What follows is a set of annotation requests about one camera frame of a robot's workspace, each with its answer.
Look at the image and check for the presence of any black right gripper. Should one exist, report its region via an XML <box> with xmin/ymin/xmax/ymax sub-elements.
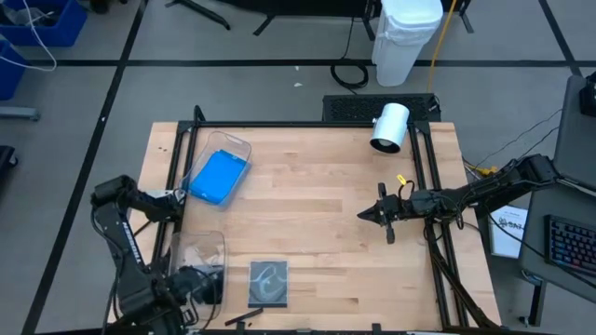
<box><xmin>357</xmin><ymin>181</ymin><xmax>423</xmax><ymax>246</ymax></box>

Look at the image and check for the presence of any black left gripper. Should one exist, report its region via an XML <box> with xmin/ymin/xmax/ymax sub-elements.
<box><xmin>165</xmin><ymin>265</ymin><xmax>211</xmax><ymax>329</ymax></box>

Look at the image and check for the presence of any CD jewel case printed cover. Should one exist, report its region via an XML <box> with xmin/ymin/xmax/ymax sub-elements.
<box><xmin>188</xmin><ymin>263</ymin><xmax>224</xmax><ymax>306</ymax></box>

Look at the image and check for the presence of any clear plastic bin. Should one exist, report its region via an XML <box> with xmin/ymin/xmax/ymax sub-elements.
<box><xmin>179</xmin><ymin>130</ymin><xmax>253</xmax><ymax>211</ymax></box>
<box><xmin>168</xmin><ymin>230</ymin><xmax>229</xmax><ymax>322</ymax></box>

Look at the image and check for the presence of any grey CD jewel case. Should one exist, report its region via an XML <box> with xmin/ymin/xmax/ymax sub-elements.
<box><xmin>247</xmin><ymin>259</ymin><xmax>290</xmax><ymax>310</ymax></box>

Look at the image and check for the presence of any blue jewel case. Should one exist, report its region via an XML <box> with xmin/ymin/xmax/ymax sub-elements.
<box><xmin>188</xmin><ymin>148</ymin><xmax>249</xmax><ymax>207</ymax></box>

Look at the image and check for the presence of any black flat strip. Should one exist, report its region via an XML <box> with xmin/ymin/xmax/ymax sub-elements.
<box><xmin>224</xmin><ymin>306</ymin><xmax>264</xmax><ymax>328</ymax></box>

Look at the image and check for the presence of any white cylinder lamp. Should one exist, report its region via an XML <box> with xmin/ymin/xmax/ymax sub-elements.
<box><xmin>369</xmin><ymin>102</ymin><xmax>411</xmax><ymax>154</ymax></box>

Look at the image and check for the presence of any black perforated box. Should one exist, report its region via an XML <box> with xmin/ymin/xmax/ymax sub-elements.
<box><xmin>321</xmin><ymin>93</ymin><xmax>441</xmax><ymax>123</ymax></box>

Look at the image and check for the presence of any yellow plug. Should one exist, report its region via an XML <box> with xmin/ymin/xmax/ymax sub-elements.
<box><xmin>467</xmin><ymin>163</ymin><xmax>498</xmax><ymax>177</ymax></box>

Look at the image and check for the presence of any white printed paper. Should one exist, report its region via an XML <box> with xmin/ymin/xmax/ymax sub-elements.
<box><xmin>488</xmin><ymin>204</ymin><xmax>530</xmax><ymax>260</ymax></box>

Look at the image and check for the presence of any grey desk top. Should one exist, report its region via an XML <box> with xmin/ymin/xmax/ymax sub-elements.
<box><xmin>519</xmin><ymin>175</ymin><xmax>596</xmax><ymax>303</ymax></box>

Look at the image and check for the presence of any white trash bin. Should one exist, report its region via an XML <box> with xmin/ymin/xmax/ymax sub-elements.
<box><xmin>371</xmin><ymin>0</ymin><xmax>444</xmax><ymax>88</ymax></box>

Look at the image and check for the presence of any black desk leg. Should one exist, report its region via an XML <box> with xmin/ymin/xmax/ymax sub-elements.
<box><xmin>528</xmin><ymin>278</ymin><xmax>549</xmax><ymax>327</ymax></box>

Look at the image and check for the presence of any black keyboard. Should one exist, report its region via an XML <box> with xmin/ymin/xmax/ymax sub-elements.
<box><xmin>543</xmin><ymin>213</ymin><xmax>596</xmax><ymax>279</ymax></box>

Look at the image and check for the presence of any grey flat panel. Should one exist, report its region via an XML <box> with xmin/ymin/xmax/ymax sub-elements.
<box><xmin>551</xmin><ymin>74</ymin><xmax>596</xmax><ymax>192</ymax></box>

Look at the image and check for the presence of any black equipment stand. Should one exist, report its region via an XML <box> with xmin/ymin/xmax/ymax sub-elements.
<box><xmin>165</xmin><ymin>0</ymin><xmax>475</xmax><ymax>42</ymax></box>

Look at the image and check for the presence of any black floor object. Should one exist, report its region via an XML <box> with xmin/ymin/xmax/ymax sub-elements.
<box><xmin>0</xmin><ymin>144</ymin><xmax>20</xmax><ymax>181</ymax></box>

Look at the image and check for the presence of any grey metal bar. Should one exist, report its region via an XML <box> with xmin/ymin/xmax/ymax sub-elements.
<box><xmin>0</xmin><ymin>105</ymin><xmax>41</xmax><ymax>122</ymax></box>

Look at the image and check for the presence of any black round device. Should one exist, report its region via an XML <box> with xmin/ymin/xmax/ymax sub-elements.
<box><xmin>578</xmin><ymin>71</ymin><xmax>596</xmax><ymax>117</ymax></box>

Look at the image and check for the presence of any blue storage crate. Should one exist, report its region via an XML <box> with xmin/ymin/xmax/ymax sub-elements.
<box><xmin>0</xmin><ymin>0</ymin><xmax>88</xmax><ymax>47</ymax></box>
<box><xmin>0</xmin><ymin>39</ymin><xmax>29</xmax><ymax>101</ymax></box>

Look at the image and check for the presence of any black aluminium table frame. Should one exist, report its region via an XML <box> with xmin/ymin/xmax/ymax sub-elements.
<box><xmin>104</xmin><ymin>104</ymin><xmax>502</xmax><ymax>335</ymax></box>

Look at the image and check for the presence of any black coiled cable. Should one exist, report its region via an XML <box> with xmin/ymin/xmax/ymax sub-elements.
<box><xmin>329</xmin><ymin>18</ymin><xmax>370</xmax><ymax>90</ymax></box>

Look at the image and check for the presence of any yellow cable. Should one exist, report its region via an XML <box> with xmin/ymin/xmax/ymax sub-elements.
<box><xmin>426</xmin><ymin>0</ymin><xmax>460</xmax><ymax>94</ymax></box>

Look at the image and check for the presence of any white cable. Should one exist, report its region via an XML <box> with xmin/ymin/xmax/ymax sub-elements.
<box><xmin>0</xmin><ymin>0</ymin><xmax>58</xmax><ymax>74</ymax></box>

